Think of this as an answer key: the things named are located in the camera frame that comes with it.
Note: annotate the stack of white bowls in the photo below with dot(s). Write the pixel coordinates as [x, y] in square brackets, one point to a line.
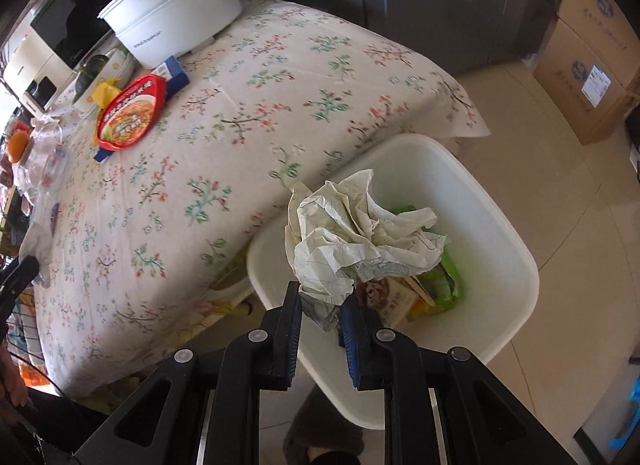
[107, 80]

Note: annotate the white electric pot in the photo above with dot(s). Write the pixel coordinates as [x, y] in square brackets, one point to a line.
[185, 10]

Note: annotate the yellow wrapper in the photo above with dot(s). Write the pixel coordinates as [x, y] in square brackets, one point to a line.
[106, 94]

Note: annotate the person's dark trouser leg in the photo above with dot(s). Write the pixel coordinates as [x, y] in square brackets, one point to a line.
[50, 425]

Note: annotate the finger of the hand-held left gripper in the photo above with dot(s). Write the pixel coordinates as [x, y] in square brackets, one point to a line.
[17, 275]

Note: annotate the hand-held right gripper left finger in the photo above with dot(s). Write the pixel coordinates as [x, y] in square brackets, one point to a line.
[292, 340]

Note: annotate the brown snack packet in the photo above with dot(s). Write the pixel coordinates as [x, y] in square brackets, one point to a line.
[395, 297]

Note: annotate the person's left hand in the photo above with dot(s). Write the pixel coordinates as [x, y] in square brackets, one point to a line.
[12, 380]

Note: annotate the large paper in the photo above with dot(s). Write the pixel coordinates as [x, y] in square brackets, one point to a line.
[340, 230]

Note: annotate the blue flat box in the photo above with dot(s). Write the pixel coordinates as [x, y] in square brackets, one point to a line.
[175, 76]

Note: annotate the white trash bin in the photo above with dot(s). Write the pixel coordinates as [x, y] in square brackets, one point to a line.
[480, 255]

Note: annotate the black and white microwave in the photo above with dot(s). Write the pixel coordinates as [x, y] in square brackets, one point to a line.
[75, 20]

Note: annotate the dark green squash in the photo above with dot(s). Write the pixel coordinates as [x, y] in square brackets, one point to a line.
[91, 72]

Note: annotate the green snack bag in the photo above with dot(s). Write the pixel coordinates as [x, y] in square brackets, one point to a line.
[447, 280]

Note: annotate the large orange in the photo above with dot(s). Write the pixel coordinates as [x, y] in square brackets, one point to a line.
[18, 146]

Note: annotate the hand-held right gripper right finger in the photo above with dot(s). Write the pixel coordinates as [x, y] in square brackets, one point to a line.
[350, 350]

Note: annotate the white air fryer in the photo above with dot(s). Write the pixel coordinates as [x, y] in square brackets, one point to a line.
[30, 75]

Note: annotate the person's foot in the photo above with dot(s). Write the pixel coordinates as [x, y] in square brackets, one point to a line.
[325, 430]

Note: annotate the brown cardboard box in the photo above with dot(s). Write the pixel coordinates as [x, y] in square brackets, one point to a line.
[580, 90]
[595, 0]

